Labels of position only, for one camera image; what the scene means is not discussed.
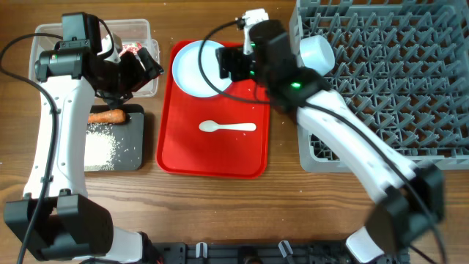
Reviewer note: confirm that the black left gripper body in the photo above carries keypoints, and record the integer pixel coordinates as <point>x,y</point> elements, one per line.
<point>127,76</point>

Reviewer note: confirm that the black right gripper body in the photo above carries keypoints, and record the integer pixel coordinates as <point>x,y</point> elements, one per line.
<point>240,67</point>

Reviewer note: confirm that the red snack wrapper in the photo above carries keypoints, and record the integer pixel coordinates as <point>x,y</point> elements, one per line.
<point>131,47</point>

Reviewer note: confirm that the orange carrot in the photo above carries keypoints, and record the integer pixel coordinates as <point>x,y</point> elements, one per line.
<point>111,116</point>

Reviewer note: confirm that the large light blue plate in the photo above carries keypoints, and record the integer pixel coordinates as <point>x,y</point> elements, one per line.
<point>186,72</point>

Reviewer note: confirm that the white rice grains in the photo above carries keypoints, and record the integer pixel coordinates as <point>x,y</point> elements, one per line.
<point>105,148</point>

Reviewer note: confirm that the white plastic spoon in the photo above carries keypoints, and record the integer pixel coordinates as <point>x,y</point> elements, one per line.
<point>211,126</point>

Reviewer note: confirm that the light blue bowl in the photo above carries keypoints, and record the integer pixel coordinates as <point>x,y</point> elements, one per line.
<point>317,54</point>

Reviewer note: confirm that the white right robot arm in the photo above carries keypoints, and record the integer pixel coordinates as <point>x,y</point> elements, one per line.
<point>408,198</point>

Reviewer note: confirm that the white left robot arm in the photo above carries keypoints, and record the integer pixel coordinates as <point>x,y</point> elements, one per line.
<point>55,219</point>

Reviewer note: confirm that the clear plastic waste bin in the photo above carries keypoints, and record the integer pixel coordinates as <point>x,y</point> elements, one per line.
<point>130,31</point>

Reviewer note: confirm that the black waste tray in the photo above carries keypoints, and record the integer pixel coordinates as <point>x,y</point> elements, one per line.
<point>133,129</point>

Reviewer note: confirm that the grey dishwasher rack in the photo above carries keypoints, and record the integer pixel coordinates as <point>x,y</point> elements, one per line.
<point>401,67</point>

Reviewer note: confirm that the red plastic tray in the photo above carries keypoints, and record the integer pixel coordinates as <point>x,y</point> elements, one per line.
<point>184,149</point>

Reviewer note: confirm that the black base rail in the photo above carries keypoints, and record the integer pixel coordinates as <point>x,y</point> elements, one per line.
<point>316,252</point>

